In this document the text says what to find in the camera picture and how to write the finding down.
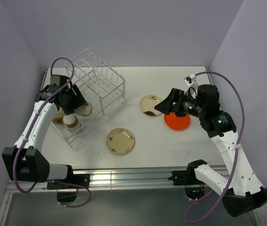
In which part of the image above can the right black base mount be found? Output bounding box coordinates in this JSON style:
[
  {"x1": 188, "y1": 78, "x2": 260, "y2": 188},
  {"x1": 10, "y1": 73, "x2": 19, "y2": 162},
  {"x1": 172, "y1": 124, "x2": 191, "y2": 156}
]
[{"x1": 168, "y1": 160, "x2": 214, "y2": 203}]

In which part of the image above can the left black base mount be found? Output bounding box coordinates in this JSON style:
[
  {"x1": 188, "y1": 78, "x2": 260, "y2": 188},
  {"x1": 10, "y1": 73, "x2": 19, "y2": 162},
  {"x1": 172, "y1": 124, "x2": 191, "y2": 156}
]
[{"x1": 46, "y1": 173, "x2": 92, "y2": 207}]

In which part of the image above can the beige plate with red stamps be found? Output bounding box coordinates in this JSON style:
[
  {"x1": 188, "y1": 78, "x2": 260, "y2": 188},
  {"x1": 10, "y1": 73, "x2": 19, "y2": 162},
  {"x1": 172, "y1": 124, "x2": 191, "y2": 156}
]
[{"x1": 106, "y1": 128, "x2": 135, "y2": 155}]

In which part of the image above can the steel lined cup brown band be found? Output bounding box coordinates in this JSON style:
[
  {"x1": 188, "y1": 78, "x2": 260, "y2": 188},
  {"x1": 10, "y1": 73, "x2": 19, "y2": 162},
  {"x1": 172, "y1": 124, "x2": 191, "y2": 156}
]
[{"x1": 63, "y1": 114, "x2": 81, "y2": 132}]

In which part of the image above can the white wire dish rack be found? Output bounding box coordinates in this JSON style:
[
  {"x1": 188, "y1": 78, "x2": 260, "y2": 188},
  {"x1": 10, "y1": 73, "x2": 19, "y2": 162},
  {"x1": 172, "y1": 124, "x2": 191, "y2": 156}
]
[{"x1": 54, "y1": 49, "x2": 126, "y2": 149}]

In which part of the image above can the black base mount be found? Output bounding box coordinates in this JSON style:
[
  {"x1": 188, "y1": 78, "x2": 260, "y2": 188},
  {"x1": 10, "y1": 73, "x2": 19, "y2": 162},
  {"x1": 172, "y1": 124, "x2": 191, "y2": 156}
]
[
  {"x1": 46, "y1": 173, "x2": 92, "y2": 207},
  {"x1": 168, "y1": 160, "x2": 214, "y2": 203}
]

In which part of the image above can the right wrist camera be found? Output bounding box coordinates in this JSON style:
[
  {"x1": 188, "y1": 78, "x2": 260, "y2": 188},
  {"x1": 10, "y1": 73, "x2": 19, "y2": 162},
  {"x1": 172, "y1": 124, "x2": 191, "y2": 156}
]
[{"x1": 184, "y1": 74, "x2": 199, "y2": 95}]

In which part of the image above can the aluminium frame rail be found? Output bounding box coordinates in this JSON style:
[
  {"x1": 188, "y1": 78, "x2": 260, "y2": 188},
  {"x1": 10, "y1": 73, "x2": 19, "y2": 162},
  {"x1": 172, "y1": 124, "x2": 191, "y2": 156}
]
[{"x1": 0, "y1": 66, "x2": 266, "y2": 226}]

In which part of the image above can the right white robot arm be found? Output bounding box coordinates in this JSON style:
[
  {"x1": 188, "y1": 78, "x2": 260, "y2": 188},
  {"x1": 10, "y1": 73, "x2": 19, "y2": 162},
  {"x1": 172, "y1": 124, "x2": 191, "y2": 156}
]
[{"x1": 154, "y1": 85, "x2": 267, "y2": 217}]

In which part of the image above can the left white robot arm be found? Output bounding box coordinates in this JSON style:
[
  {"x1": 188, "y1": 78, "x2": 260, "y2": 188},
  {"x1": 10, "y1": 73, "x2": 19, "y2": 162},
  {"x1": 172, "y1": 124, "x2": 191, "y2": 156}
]
[{"x1": 2, "y1": 75, "x2": 91, "y2": 188}]

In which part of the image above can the orange plastic plate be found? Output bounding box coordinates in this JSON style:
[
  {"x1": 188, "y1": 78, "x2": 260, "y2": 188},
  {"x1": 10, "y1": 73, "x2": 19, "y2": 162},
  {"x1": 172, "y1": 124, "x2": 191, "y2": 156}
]
[{"x1": 164, "y1": 113, "x2": 191, "y2": 131}]

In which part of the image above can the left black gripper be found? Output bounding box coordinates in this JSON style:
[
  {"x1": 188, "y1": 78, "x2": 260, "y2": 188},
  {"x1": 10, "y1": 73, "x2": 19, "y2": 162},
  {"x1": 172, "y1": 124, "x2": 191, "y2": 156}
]
[{"x1": 61, "y1": 84, "x2": 87, "y2": 115}]

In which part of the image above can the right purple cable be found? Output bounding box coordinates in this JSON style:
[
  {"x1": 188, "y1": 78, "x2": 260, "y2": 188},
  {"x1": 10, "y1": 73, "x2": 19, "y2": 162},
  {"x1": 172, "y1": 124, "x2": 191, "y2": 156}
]
[{"x1": 183, "y1": 71, "x2": 245, "y2": 224}]

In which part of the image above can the white floral bowl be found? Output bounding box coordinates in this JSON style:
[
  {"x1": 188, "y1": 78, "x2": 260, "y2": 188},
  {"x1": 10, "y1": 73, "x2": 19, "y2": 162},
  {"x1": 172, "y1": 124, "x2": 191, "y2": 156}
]
[{"x1": 52, "y1": 107, "x2": 65, "y2": 124}]

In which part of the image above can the beige plate with black motif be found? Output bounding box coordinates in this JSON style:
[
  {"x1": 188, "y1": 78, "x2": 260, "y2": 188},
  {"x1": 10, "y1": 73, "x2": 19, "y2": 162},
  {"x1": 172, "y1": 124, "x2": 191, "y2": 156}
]
[{"x1": 139, "y1": 95, "x2": 163, "y2": 117}]

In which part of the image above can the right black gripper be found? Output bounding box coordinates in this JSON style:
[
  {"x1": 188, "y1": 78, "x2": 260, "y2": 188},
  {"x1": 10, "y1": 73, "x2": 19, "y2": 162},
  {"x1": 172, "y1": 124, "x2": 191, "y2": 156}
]
[{"x1": 154, "y1": 87, "x2": 205, "y2": 118}]

